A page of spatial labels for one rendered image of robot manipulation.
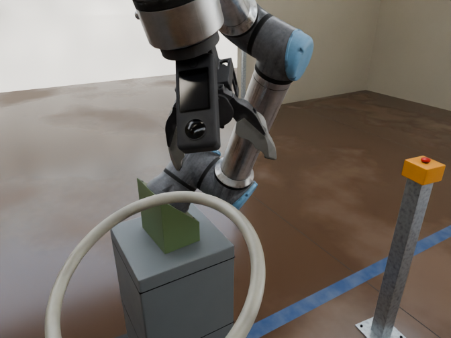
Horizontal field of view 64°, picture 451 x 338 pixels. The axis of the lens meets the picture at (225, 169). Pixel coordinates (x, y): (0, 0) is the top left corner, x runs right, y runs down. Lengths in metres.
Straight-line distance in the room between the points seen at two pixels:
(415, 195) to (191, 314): 1.12
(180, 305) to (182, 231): 0.29
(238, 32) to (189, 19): 0.57
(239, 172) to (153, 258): 0.48
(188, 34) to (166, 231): 1.07
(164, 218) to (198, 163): 0.24
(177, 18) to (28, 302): 2.48
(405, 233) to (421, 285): 0.94
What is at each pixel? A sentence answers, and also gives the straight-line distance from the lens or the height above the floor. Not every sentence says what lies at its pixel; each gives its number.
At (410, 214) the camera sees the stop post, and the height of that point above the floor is 0.83.
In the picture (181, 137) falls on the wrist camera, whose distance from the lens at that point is 0.41.
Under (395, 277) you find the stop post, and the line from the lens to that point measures 2.11.
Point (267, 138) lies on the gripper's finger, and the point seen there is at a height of 1.57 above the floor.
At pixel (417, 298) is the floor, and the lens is 2.75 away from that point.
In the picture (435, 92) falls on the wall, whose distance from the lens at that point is 7.40.
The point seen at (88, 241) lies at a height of 1.20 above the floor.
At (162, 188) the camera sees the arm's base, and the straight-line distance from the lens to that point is 1.37.
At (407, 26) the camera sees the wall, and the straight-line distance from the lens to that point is 7.69.
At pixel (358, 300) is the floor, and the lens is 2.59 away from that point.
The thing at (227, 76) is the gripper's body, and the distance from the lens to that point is 0.47.
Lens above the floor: 1.74
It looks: 25 degrees down
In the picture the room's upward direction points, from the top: straight up
